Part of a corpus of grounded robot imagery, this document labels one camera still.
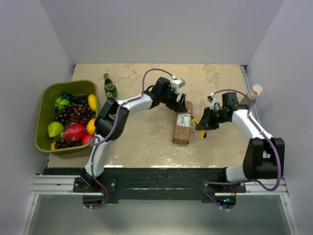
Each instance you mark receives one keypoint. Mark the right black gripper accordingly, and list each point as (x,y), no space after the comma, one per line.
(206,123)

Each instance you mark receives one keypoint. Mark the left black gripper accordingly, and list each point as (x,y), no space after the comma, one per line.
(177,106)

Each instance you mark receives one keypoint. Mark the brown cardboard express box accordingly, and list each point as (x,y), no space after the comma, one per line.
(182,128)

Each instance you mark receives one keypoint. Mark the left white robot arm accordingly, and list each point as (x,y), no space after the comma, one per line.
(110,122)

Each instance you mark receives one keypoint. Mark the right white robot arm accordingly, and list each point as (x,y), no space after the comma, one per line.
(264,157)

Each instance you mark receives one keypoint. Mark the beige cup bottle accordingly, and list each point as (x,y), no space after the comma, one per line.
(251,97)

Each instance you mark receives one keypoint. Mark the green glass bottle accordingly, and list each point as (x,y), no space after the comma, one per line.
(109,95)
(109,86)

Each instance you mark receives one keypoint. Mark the yellow lemon fruit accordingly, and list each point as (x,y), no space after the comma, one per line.
(92,102)

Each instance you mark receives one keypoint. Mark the orange round fruit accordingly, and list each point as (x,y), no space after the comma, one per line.
(91,127)

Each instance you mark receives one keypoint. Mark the dark black grape bunch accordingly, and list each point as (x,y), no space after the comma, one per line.
(78,99)

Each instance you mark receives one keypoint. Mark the small red apple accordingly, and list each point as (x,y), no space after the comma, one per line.
(86,139)

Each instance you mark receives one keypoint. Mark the red purple grape bunch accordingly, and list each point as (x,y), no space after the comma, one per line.
(75,113)

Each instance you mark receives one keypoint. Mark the red dragon fruit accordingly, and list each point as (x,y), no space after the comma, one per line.
(74,132)

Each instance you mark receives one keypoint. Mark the lower dark red grapes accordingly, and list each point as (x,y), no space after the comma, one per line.
(65,143)

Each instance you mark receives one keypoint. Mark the yellow green pear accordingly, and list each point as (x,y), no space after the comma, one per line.
(54,129)

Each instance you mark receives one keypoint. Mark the olive green plastic bin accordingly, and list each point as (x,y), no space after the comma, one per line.
(47,112)

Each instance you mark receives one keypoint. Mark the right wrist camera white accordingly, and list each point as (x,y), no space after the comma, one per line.
(215,104)

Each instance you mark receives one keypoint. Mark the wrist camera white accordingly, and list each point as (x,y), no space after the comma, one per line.
(215,104)
(177,83)

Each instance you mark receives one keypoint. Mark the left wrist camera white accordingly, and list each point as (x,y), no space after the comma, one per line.
(177,83)

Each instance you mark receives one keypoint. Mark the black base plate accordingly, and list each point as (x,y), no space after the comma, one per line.
(188,184)

